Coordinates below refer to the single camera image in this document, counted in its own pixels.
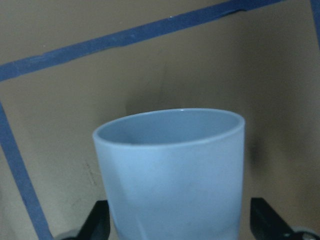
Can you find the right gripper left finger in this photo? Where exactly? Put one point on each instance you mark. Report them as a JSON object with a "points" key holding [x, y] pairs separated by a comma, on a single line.
{"points": [[97, 224]]}

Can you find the light blue plastic cup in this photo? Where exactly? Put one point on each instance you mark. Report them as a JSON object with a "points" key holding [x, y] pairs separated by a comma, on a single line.
{"points": [[173, 174]]}

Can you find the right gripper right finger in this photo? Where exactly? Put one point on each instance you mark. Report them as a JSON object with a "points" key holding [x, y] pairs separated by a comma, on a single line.
{"points": [[267, 224]]}

